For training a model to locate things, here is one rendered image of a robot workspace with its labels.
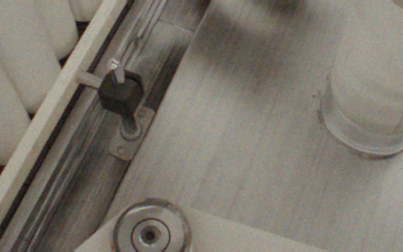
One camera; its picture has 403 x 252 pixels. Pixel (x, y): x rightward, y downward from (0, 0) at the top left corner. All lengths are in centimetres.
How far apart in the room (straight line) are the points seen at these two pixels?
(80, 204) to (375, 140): 26
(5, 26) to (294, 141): 24
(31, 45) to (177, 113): 14
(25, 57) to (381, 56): 25
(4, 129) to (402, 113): 29
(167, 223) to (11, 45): 21
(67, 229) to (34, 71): 15
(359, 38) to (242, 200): 16
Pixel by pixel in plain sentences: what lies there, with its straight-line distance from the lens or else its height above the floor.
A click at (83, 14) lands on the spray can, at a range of 57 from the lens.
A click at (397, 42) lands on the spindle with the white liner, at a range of 39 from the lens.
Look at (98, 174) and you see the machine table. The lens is 56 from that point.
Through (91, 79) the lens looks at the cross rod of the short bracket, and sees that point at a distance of 51.
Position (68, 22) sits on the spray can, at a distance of 54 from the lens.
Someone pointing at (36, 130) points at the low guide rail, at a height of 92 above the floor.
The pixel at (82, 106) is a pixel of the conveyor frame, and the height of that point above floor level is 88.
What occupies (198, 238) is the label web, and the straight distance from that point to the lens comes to 34.
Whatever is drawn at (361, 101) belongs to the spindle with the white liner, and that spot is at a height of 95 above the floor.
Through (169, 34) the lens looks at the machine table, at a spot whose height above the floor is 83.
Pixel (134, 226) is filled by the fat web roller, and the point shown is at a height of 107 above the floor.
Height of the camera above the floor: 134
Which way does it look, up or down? 60 degrees down
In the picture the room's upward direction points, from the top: 3 degrees counter-clockwise
